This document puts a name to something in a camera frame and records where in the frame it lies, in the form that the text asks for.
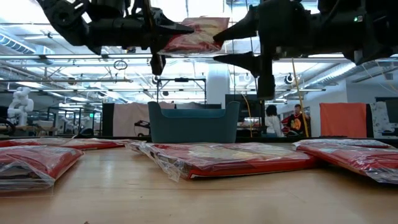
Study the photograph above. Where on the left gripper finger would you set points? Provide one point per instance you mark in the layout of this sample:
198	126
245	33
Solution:
174	29

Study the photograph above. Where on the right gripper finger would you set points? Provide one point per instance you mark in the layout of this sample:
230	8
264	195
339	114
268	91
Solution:
245	29
248	60

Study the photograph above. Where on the red microwave popcorn bag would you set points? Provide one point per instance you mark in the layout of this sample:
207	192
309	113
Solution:
37	161
357	161
25	143
102	144
233	161
202	37
136	145

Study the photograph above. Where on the blue plastic basket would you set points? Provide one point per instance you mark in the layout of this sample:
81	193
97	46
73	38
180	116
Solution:
192	127

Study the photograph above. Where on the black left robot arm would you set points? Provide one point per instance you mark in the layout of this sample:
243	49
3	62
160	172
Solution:
77	21

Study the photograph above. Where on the person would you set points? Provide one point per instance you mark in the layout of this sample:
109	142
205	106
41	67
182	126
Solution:
297	124
274	124

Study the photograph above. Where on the black panel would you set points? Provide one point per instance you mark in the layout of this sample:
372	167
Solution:
108	119

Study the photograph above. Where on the orange fabric panel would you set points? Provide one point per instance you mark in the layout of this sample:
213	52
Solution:
342	119

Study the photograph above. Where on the white humanoid robot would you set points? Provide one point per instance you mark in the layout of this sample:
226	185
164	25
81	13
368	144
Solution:
20	105

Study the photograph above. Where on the white patterned panel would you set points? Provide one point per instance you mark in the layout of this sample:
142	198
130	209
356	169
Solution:
379	119

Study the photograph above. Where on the black camera rig frame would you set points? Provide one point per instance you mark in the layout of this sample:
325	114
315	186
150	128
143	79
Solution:
182	79

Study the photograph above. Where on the black aluminium table frame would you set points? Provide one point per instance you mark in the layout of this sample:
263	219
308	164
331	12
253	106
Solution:
267	140

